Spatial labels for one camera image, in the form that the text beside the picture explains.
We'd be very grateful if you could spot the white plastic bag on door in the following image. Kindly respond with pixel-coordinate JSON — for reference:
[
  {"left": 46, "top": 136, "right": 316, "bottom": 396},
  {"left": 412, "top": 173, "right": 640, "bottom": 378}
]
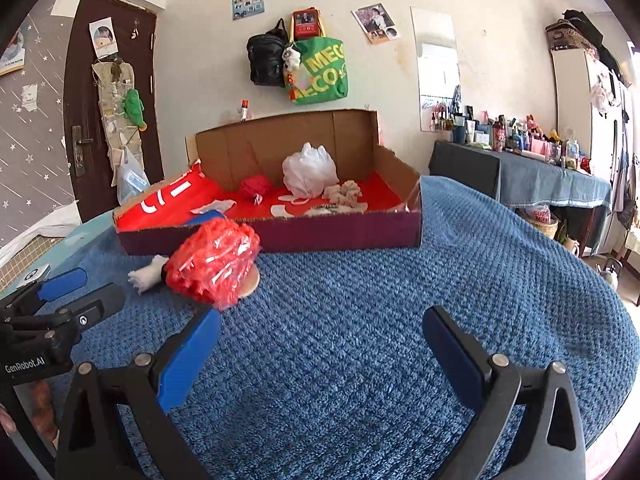
[{"left": 116, "top": 148, "right": 150, "bottom": 206}]

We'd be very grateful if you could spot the blue knitted blanket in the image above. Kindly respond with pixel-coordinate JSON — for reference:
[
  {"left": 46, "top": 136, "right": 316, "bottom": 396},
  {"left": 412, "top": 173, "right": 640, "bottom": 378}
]
[{"left": 44, "top": 173, "right": 640, "bottom": 480}]

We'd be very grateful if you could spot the green plush toy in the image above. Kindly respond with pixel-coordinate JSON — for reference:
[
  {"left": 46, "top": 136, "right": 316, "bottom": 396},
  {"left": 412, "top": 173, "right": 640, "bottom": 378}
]
[{"left": 122, "top": 88, "right": 148, "bottom": 131}]

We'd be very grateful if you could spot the white mesh bath pouf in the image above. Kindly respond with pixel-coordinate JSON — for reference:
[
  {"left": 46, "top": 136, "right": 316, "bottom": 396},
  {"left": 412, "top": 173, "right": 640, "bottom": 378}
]
[{"left": 282, "top": 142, "right": 338, "bottom": 198}]

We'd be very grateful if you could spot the white cloth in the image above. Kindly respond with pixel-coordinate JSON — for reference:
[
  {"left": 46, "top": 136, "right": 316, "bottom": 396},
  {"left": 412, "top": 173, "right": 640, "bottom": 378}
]
[{"left": 128, "top": 255, "right": 168, "bottom": 295}]

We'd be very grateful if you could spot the red foam net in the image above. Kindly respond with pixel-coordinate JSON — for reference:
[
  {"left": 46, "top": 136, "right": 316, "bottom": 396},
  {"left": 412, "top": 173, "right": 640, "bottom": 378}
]
[{"left": 164, "top": 218, "right": 260, "bottom": 312}]

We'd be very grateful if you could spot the green tote bag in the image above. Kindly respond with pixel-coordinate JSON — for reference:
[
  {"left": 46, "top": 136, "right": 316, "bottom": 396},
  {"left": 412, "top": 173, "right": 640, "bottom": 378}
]
[{"left": 282, "top": 36, "right": 349, "bottom": 105}]

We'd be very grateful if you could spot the beige hanging organizer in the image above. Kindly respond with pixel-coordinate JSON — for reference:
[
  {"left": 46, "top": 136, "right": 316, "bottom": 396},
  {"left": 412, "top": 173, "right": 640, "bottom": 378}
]
[{"left": 91, "top": 61, "right": 144, "bottom": 186}]

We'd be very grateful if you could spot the photo on wall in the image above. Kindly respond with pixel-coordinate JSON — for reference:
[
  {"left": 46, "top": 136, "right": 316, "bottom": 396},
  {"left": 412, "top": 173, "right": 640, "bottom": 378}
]
[{"left": 352, "top": 3, "right": 400, "bottom": 44}]

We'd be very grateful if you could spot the red knitted towel plush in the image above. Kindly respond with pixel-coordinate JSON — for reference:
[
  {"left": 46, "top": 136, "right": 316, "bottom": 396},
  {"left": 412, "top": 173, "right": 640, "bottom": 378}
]
[{"left": 240, "top": 174, "right": 272, "bottom": 206}]

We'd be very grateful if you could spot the blue poster on wall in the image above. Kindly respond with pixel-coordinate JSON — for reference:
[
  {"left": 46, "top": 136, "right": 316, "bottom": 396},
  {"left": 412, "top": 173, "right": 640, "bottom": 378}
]
[{"left": 231, "top": 0, "right": 265, "bottom": 21}]

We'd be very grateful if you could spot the brown round puff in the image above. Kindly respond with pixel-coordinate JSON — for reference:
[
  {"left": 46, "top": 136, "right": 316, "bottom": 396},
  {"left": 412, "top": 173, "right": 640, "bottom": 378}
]
[{"left": 239, "top": 264, "right": 260, "bottom": 299}]

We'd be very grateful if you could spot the white wardrobe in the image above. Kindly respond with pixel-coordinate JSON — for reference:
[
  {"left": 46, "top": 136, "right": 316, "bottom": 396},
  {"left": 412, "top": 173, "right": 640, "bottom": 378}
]
[{"left": 551, "top": 49, "right": 624, "bottom": 182}]

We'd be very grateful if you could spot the white device on bed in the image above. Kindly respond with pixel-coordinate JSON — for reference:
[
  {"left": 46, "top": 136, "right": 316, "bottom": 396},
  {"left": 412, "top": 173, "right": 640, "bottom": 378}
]
[{"left": 16, "top": 263, "right": 50, "bottom": 288}]

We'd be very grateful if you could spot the dark brown door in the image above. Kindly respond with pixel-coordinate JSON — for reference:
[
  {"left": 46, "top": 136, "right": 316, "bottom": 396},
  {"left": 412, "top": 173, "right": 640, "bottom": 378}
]
[{"left": 63, "top": 0, "right": 164, "bottom": 222}]

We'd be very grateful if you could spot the table with blue cloth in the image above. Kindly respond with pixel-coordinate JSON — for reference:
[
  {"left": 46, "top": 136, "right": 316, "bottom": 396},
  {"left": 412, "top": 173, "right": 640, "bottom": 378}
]
[{"left": 428, "top": 141, "right": 612, "bottom": 252}]

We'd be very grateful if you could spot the white rabbit hair clip card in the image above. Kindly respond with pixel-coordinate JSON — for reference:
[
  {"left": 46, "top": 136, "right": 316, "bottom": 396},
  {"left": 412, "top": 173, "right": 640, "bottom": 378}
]
[{"left": 269, "top": 195, "right": 369, "bottom": 219}]

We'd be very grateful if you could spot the white mesh sachet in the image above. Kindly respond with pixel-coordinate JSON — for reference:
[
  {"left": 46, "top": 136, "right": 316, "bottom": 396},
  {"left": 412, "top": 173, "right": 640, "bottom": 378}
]
[{"left": 191, "top": 200, "right": 236, "bottom": 214}]

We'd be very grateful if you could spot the cardboard box tray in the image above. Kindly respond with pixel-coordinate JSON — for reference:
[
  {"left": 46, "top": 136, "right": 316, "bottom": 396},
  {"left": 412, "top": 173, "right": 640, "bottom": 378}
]
[{"left": 114, "top": 110, "right": 422, "bottom": 256}]

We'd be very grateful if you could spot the black backpack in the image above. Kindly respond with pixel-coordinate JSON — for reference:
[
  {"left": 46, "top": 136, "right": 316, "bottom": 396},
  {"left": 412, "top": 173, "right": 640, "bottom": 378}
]
[{"left": 246, "top": 18, "right": 288, "bottom": 88}]

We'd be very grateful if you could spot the wall mirror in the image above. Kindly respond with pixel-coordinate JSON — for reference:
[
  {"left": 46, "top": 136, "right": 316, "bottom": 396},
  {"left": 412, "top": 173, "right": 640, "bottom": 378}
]
[{"left": 411, "top": 6, "right": 462, "bottom": 132}]

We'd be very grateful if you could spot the beige scrunchie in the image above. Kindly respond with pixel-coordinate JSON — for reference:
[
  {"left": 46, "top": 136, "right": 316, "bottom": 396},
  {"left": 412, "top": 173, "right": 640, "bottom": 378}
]
[{"left": 322, "top": 180, "right": 368, "bottom": 211}]

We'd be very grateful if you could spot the red box above tote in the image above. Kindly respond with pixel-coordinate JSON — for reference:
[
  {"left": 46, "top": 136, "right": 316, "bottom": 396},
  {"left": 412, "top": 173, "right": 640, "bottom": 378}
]
[{"left": 292, "top": 8, "right": 322, "bottom": 41}]

